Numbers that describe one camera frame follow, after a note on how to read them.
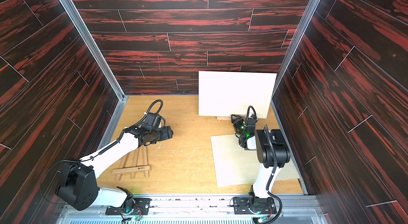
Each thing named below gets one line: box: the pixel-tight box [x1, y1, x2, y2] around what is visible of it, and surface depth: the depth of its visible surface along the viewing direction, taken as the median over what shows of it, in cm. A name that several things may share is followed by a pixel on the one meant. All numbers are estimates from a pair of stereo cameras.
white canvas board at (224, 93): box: [198, 71, 278, 119], surface depth 97 cm
